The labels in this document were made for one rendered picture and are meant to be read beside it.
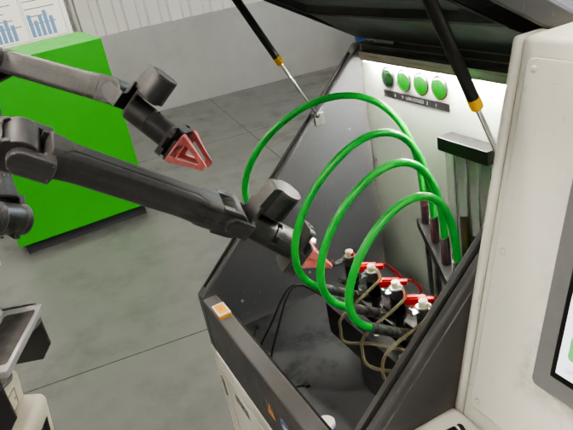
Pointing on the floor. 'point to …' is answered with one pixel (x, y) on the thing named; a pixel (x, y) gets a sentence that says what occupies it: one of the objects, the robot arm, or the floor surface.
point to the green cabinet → (59, 101)
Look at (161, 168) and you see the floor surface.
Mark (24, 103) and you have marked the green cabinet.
